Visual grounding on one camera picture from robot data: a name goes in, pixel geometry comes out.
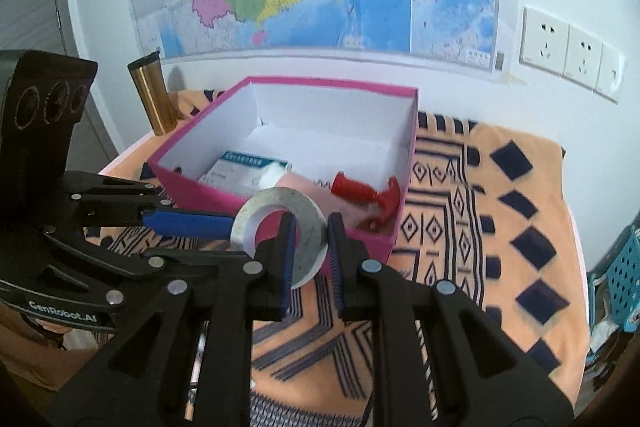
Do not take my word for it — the white blue medicine box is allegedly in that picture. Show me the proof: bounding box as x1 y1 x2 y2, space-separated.
197 150 293 198

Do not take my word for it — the pink cardboard box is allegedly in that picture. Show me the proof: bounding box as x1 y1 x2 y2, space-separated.
146 76 420 279

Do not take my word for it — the grey tape roll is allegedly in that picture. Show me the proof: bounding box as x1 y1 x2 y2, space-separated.
231 188 330 290

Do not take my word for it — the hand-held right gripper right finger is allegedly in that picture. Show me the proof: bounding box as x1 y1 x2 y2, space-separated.
326 212 573 427

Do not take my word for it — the white wall switch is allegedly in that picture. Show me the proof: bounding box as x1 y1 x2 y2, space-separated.
597 43 625 102

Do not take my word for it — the orange patterned blanket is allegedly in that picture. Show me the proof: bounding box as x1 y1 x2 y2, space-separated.
100 89 591 427

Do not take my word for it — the gold metal cup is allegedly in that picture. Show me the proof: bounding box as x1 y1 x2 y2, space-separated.
127 52 180 136

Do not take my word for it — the blue plastic basket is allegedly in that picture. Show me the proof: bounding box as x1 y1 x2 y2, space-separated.
587 224 640 333

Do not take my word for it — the pink tube with white cap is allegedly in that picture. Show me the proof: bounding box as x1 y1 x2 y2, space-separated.
255 162 351 208

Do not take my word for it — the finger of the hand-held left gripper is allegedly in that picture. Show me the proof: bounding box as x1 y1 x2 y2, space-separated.
65 171 236 239
44 227 260 304

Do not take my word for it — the white wall socket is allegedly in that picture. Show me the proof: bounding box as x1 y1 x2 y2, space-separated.
520 7 570 70
565 26 604 90

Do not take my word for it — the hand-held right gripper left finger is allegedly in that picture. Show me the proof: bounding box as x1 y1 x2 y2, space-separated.
45 212 297 427

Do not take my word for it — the red plastic T-shaped handle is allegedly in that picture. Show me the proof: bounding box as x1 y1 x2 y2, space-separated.
330 171 401 225

